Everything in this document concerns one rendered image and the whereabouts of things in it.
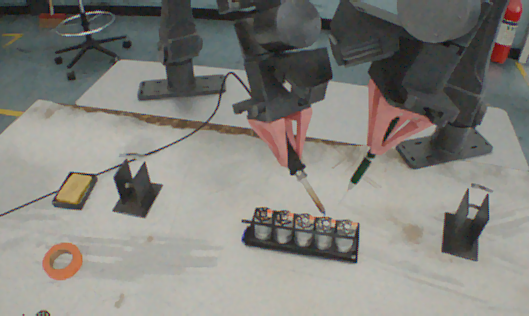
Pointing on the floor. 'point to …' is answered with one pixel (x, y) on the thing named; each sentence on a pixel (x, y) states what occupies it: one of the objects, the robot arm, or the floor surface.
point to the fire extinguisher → (507, 31)
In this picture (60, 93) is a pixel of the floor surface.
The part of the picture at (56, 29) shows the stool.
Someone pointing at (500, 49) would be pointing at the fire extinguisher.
